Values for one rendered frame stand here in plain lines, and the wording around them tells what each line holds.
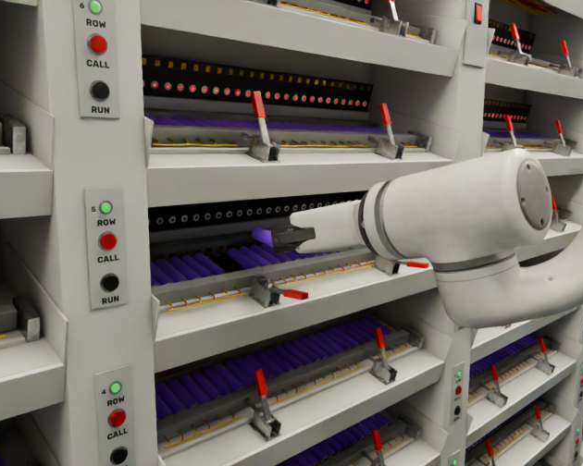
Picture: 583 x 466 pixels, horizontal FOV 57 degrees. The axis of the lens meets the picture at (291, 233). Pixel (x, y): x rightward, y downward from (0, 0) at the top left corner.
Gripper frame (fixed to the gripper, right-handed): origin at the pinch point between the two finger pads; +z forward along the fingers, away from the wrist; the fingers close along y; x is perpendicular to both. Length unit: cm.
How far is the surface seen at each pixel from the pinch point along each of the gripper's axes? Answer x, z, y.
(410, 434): 42, 19, -40
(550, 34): -46, 7, -111
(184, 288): 4.2, 7.7, 12.0
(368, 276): 7.8, 6.3, -20.6
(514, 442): 61, 23, -86
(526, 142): -15, 7, -85
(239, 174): -8.5, 0.1, 6.6
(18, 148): -12.4, 3.3, 30.0
